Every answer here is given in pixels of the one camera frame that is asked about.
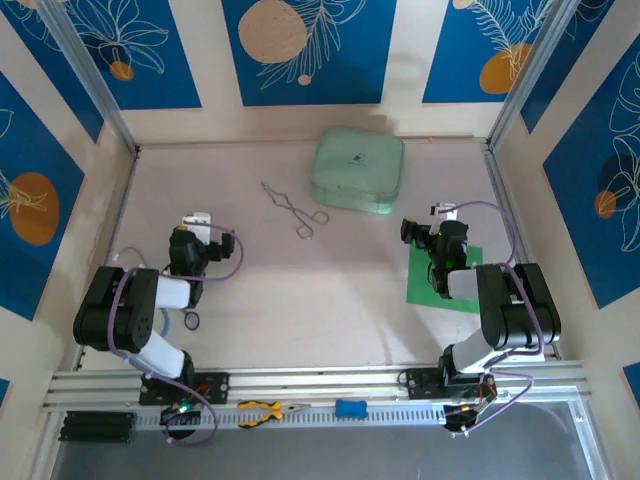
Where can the mint green zip case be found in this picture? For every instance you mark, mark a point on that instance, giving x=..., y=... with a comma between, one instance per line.
x=357, y=170

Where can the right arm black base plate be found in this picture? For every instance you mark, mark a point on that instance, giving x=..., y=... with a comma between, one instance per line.
x=420, y=384

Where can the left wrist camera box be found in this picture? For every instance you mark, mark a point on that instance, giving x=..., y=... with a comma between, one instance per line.
x=197, y=222

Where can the blue bone shaped block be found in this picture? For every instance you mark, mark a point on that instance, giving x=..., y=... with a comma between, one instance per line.
x=351, y=408

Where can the aluminium side rail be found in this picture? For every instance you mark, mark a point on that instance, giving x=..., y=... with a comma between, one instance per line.
x=506, y=200
x=127, y=175

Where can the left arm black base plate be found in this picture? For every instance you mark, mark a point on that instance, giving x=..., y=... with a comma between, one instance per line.
x=215, y=387

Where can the aluminium frame rail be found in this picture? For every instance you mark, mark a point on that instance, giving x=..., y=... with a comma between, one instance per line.
x=325, y=382

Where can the metal scissor tongs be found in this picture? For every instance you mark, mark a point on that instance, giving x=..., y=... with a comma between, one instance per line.
x=294, y=211

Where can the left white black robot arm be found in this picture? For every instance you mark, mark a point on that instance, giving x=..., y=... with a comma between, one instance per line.
x=125, y=310

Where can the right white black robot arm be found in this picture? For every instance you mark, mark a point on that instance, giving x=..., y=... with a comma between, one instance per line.
x=520, y=310

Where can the aluminium corner post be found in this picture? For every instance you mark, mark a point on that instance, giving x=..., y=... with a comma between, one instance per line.
x=92, y=75
x=540, y=75

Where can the green paper sheet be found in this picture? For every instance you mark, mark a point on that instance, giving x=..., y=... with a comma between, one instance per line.
x=420, y=285

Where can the black controller board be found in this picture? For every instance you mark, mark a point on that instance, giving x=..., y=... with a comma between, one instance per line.
x=470, y=415
x=180, y=415

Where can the black stacked blocks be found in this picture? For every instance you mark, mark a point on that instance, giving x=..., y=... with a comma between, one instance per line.
x=97, y=426

